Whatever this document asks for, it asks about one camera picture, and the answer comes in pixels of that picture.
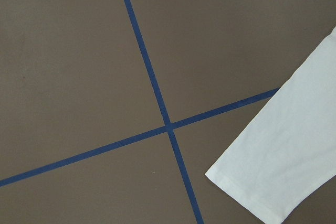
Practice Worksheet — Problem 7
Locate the white long-sleeve printed shirt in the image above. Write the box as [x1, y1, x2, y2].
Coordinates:
[206, 33, 335, 223]

